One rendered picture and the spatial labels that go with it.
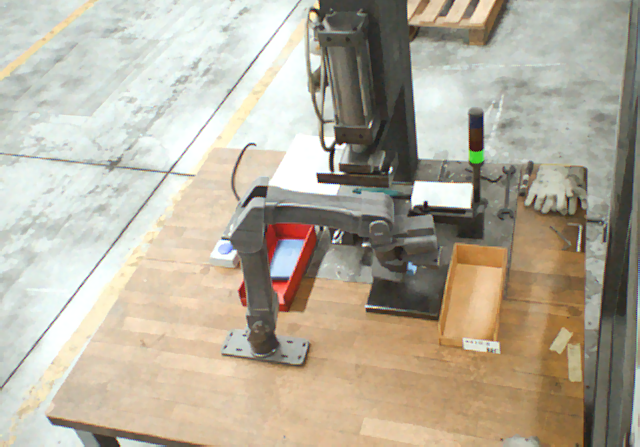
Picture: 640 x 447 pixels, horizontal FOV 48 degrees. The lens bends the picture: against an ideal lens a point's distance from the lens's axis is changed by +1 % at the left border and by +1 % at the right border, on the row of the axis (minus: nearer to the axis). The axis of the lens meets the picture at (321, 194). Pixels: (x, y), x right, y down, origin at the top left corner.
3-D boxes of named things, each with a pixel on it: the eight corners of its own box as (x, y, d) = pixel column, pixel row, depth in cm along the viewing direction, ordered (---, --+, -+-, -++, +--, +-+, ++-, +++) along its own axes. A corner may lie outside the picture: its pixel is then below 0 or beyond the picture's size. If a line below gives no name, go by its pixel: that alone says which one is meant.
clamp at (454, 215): (413, 234, 186) (410, 205, 179) (415, 225, 188) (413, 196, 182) (472, 239, 181) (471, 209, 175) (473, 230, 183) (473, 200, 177)
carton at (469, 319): (439, 347, 158) (437, 324, 153) (455, 265, 176) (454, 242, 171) (499, 356, 155) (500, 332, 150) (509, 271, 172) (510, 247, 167)
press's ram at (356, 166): (318, 195, 176) (297, 92, 157) (344, 132, 194) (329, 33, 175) (390, 200, 170) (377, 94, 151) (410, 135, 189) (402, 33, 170)
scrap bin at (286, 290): (242, 306, 175) (236, 290, 171) (275, 235, 193) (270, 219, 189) (288, 312, 172) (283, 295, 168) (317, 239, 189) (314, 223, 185)
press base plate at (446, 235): (247, 277, 187) (244, 269, 185) (303, 159, 222) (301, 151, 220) (504, 307, 167) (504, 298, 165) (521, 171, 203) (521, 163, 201)
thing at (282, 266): (266, 283, 179) (264, 275, 177) (278, 240, 190) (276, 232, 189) (293, 284, 178) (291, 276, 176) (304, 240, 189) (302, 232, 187)
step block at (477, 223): (456, 237, 182) (455, 211, 177) (458, 229, 184) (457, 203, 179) (482, 239, 180) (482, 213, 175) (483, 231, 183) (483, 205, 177)
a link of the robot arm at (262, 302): (280, 311, 161) (265, 202, 140) (277, 335, 156) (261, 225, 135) (253, 311, 161) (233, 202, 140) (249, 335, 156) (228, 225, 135)
